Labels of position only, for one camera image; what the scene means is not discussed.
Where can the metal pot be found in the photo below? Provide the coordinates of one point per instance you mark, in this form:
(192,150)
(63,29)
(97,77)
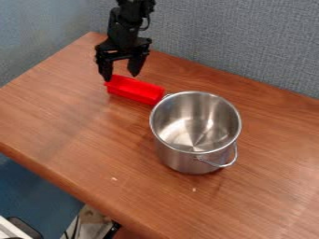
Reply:
(195,126)

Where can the red plastic block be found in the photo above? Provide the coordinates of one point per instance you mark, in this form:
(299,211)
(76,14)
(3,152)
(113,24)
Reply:
(133,89)

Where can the table leg frame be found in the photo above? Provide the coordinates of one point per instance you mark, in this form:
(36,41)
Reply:
(91,225)

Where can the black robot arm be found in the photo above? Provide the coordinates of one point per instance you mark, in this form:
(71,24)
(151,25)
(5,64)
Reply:
(136,3)

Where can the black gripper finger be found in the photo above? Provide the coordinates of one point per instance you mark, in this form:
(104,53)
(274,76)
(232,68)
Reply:
(136,62)
(105,68)

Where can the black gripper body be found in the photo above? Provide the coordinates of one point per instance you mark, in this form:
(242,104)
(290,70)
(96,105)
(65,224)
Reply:
(123,29)

